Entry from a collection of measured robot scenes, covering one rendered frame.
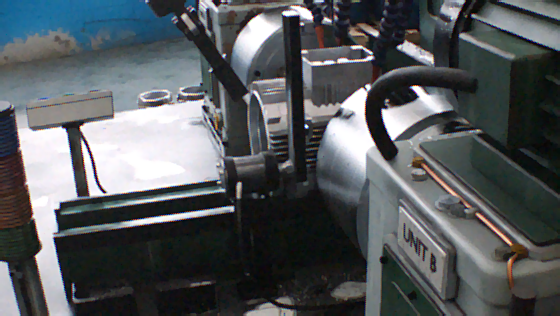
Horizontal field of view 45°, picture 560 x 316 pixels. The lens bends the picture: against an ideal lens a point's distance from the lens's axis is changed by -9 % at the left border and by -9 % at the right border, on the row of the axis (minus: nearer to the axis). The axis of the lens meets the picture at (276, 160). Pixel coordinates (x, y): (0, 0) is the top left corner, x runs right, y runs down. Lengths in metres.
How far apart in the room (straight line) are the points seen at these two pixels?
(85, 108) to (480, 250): 0.93
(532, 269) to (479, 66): 0.17
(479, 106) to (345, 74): 0.60
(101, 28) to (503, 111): 6.29
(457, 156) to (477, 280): 0.18
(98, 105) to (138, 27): 5.43
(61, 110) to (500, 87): 0.96
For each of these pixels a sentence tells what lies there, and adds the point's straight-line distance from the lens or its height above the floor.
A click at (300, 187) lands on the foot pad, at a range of 1.15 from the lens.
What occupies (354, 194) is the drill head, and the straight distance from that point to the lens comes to 0.88.
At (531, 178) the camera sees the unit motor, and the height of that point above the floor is 1.20.
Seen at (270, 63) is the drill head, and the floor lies 1.09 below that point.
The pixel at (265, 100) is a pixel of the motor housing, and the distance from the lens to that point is 1.15.
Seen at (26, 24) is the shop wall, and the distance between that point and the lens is 6.74.
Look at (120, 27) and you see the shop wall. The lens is 6.76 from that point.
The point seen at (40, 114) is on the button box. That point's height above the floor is 1.05.
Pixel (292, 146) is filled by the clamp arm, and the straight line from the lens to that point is 1.07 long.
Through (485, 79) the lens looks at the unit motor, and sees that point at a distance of 0.57.
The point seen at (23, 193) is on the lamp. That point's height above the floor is 1.11.
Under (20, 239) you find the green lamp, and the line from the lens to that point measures 0.88.
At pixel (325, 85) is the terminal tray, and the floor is 1.11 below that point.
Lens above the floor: 1.44
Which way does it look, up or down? 22 degrees down
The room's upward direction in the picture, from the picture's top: 3 degrees counter-clockwise
